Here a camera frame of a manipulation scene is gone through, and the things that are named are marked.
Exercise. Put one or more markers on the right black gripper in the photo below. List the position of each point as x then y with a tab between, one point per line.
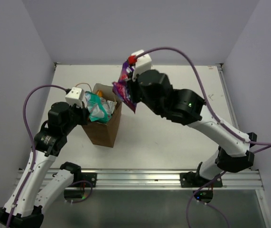
132	87

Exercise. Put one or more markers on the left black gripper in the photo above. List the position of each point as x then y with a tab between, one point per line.
83	112

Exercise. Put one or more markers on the purple Fox's candy bag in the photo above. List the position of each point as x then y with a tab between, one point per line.
120	87

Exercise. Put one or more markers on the teal candy bag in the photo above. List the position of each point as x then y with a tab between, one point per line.
100	109

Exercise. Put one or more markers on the brown paper bag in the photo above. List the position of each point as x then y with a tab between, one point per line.
104	134

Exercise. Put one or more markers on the orange Kettle chips bag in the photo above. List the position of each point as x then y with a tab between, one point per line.
99	93

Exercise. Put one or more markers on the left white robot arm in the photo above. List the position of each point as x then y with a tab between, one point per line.
30	201

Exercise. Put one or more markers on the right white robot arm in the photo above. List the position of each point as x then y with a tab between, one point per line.
185	107

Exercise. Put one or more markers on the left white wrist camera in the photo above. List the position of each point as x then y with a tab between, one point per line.
75	97

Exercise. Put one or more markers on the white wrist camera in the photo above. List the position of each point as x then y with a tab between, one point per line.
139	63
75	97

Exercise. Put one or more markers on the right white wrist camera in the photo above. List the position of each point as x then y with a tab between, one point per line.
139	63

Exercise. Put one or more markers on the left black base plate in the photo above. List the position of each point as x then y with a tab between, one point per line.
87	178

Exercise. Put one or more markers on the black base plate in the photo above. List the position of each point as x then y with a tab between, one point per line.
191	180
87	178

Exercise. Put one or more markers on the aluminium mounting rail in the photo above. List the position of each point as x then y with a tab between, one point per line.
143	179

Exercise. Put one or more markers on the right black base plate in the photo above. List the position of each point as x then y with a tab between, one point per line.
191	180

